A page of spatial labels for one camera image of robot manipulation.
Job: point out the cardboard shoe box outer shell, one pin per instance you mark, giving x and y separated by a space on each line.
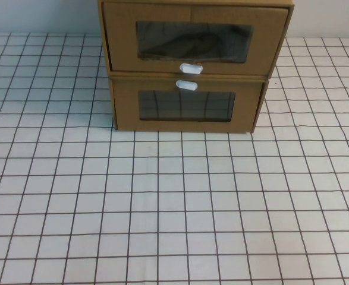
291 35

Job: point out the white grid-patterned tablecloth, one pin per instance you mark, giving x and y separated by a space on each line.
73 222

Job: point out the windowed cardboard drawer with clean film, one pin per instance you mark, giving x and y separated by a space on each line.
126 104

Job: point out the windowed cardboard drawer with scuffed film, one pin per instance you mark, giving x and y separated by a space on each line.
120 29

